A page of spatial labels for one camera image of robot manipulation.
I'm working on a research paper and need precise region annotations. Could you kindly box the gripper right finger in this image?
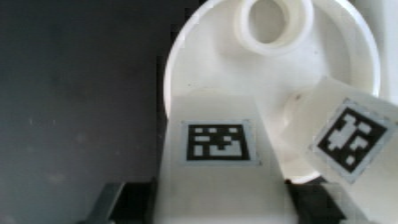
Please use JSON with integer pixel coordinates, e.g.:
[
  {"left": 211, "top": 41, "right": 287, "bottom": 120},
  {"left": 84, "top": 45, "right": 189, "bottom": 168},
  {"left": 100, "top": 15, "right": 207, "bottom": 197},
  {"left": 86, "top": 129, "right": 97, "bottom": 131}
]
[{"left": 283, "top": 179, "right": 347, "bottom": 224}]

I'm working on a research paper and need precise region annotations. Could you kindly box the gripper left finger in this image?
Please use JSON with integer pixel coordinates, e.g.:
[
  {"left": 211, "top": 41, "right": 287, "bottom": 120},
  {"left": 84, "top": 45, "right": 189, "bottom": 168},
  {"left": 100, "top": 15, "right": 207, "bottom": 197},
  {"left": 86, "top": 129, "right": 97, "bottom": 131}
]
[{"left": 76, "top": 180, "right": 155, "bottom": 224}]

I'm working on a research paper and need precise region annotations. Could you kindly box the white stool leg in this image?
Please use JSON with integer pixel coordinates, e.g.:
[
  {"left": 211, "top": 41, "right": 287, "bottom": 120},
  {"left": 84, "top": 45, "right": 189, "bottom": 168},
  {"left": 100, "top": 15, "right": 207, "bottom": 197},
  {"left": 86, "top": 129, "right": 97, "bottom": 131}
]
[
  {"left": 152, "top": 94, "right": 298, "bottom": 224},
  {"left": 280, "top": 78, "right": 398, "bottom": 224}
]

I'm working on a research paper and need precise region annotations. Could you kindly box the white L-shaped fence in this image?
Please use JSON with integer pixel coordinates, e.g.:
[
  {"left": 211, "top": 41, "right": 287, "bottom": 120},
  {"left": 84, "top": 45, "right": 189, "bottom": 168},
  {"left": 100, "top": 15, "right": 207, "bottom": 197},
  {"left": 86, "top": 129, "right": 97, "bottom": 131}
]
[{"left": 349, "top": 0, "right": 398, "bottom": 104}]

